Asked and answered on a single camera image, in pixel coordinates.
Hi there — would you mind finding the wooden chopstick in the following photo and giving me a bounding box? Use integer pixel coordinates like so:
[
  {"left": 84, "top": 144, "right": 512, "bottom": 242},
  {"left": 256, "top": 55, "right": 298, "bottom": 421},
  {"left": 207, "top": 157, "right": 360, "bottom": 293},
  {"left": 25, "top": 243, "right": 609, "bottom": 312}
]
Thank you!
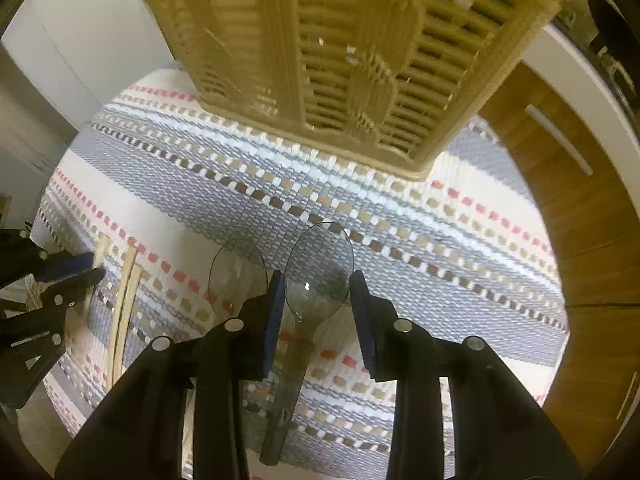
[
  {"left": 113, "top": 264, "right": 143, "bottom": 385},
  {"left": 75, "top": 232, "right": 112, "bottom": 325},
  {"left": 106, "top": 246, "right": 137, "bottom": 391}
]

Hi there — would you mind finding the clear plastic spoon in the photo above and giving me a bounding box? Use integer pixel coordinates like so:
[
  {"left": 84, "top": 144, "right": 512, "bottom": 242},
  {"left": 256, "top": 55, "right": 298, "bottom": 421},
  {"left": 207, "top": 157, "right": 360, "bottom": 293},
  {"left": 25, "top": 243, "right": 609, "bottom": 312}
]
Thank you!
[
  {"left": 207, "top": 236, "right": 268, "bottom": 325},
  {"left": 259, "top": 222, "right": 354, "bottom": 466}
]

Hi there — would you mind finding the beige plastic utensil basket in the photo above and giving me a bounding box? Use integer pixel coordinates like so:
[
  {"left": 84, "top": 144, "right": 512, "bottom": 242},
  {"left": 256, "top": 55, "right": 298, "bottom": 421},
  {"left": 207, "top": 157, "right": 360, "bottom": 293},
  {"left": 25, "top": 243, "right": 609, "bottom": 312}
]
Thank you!
[{"left": 144, "top": 0, "right": 566, "bottom": 180}]

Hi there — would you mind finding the striped woven table mat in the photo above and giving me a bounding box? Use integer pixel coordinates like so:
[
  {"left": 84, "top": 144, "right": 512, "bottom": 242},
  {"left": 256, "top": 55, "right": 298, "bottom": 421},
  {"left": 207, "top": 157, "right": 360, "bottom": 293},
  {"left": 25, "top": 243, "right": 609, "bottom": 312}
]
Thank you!
[{"left": 32, "top": 66, "right": 582, "bottom": 479}]

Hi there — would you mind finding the wooden base cabinet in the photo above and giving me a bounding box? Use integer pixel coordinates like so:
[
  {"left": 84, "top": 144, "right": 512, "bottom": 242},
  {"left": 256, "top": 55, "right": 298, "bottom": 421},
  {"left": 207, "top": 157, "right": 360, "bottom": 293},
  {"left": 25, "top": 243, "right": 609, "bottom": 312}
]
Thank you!
[{"left": 480, "top": 64, "right": 639, "bottom": 470}]

